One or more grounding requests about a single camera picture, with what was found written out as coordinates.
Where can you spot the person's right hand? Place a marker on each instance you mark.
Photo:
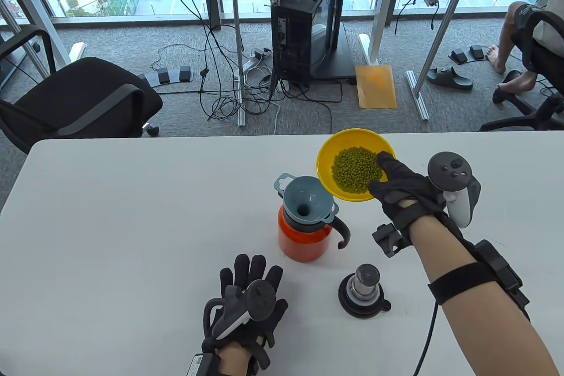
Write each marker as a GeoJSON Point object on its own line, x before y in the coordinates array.
{"type": "Point", "coordinates": [405, 186]}

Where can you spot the person's left hand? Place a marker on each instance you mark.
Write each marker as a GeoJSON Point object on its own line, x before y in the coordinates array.
{"type": "Point", "coordinates": [242, 270]}

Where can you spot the black white controller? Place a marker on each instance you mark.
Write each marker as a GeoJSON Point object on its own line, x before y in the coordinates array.
{"type": "Point", "coordinates": [260, 301]}
{"type": "Point", "coordinates": [449, 171]}

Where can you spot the pile of green mung beans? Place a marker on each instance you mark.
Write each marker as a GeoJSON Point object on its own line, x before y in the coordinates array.
{"type": "Point", "coordinates": [352, 171]}

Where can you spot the orange hot water kettle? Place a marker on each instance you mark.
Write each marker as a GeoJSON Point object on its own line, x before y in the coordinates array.
{"type": "Point", "coordinates": [299, 246]}

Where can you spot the yellow bowl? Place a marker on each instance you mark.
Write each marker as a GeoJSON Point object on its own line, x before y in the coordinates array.
{"type": "Point", "coordinates": [326, 160]}

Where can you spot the grey-blue funnel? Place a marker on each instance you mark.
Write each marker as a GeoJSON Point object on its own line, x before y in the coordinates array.
{"type": "Point", "coordinates": [308, 197]}

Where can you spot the black kettle lid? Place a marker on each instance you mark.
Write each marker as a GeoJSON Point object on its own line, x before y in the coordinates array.
{"type": "Point", "coordinates": [365, 281]}

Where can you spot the person's right forearm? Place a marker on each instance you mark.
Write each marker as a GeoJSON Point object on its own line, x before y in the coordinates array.
{"type": "Point", "coordinates": [480, 340]}

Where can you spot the person's left forearm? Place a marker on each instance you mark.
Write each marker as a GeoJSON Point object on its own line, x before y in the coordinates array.
{"type": "Point", "coordinates": [233, 360]}

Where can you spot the black wrist box white label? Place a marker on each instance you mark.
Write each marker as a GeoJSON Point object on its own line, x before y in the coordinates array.
{"type": "Point", "coordinates": [202, 365]}

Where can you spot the yellow-brown envelope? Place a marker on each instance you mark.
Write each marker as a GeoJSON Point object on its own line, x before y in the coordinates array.
{"type": "Point", "coordinates": [374, 87]}

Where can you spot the black slipper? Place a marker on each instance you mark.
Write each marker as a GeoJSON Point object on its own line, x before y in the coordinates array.
{"type": "Point", "coordinates": [449, 78]}
{"type": "Point", "coordinates": [511, 76]}

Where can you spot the black armband sensor box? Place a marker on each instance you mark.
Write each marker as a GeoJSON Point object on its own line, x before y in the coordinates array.
{"type": "Point", "coordinates": [498, 266]}

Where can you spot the black office chair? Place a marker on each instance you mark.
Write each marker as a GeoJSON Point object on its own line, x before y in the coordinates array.
{"type": "Point", "coordinates": [520, 120]}
{"type": "Point", "coordinates": [88, 94]}

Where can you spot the black floor stand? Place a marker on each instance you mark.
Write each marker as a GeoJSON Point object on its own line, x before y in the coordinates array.
{"type": "Point", "coordinates": [346, 58]}

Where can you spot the grey foot pedal board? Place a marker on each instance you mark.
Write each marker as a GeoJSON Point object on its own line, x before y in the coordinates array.
{"type": "Point", "coordinates": [165, 76]}
{"type": "Point", "coordinates": [460, 56]}

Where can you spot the black computer tower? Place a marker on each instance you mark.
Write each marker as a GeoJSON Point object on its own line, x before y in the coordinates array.
{"type": "Point", "coordinates": [291, 41]}

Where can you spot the white power strip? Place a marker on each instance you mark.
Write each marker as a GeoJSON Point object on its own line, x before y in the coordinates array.
{"type": "Point", "coordinates": [254, 58]}

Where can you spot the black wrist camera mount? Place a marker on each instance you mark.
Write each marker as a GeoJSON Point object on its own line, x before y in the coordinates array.
{"type": "Point", "coordinates": [387, 239]}

